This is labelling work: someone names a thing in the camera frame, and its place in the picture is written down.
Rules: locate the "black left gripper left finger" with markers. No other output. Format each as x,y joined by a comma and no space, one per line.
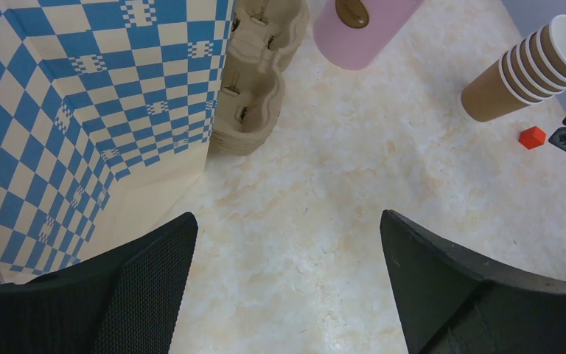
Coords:
125,300

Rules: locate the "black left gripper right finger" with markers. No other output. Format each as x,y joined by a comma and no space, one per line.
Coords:
451,299

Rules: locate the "small red cube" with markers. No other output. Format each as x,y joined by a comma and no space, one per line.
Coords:
532,138

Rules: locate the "stack of brown paper cups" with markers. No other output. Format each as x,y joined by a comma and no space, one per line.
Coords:
529,73

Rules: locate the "blue checkered paper bag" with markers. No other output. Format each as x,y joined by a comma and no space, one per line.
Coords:
106,112

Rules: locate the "pink straw holder cup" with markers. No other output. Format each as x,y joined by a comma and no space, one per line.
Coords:
350,34

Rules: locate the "brown pulp cup carrier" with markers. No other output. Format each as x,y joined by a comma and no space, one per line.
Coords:
265,36

